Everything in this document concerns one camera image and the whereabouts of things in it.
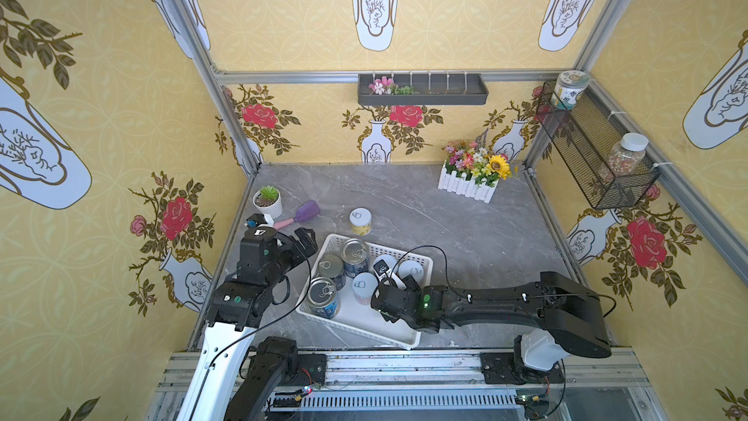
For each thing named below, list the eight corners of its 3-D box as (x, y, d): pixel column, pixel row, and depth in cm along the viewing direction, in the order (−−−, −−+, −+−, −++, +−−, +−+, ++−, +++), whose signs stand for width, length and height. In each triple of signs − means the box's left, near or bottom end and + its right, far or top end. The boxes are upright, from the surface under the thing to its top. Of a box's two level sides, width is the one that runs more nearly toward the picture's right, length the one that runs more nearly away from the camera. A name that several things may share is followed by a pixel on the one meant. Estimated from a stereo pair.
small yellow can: (349, 235, 102) (348, 225, 98) (351, 218, 107) (349, 208, 102) (371, 235, 102) (370, 225, 98) (371, 218, 107) (371, 208, 102)
